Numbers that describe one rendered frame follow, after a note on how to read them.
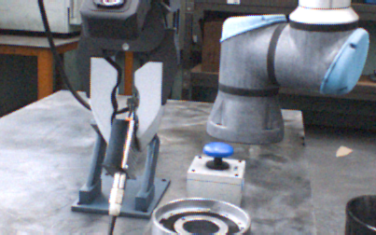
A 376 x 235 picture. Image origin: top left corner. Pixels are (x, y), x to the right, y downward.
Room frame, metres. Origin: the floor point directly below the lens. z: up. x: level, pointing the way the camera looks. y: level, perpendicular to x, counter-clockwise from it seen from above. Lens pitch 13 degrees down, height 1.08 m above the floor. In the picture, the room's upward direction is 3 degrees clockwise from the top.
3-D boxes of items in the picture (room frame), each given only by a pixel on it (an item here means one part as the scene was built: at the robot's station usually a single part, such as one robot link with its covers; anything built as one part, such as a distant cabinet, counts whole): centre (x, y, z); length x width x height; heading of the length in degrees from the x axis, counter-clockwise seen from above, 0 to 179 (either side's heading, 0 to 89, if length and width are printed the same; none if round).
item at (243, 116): (1.03, -0.11, 0.85); 0.15 x 0.15 x 0.10
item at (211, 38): (4.14, -0.27, 0.64); 0.49 x 0.40 x 0.37; 86
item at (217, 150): (0.69, -0.04, 0.85); 0.04 x 0.04 x 0.05
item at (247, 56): (1.03, -0.12, 0.97); 0.13 x 0.12 x 0.14; 57
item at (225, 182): (0.70, -0.04, 0.82); 0.08 x 0.07 x 0.05; 171
